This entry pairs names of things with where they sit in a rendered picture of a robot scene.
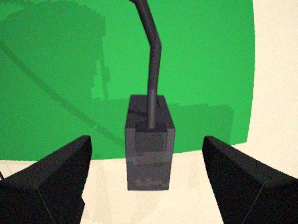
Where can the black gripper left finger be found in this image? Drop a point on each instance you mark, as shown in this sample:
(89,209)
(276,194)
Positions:
(50,190)

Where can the black connector plug with cable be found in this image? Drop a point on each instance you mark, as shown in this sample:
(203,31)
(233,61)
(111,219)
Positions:
(149,129)

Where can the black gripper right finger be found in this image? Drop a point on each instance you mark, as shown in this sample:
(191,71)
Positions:
(248,191)

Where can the green circuit board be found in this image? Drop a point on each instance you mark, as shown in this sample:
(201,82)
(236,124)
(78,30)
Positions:
(68,68)

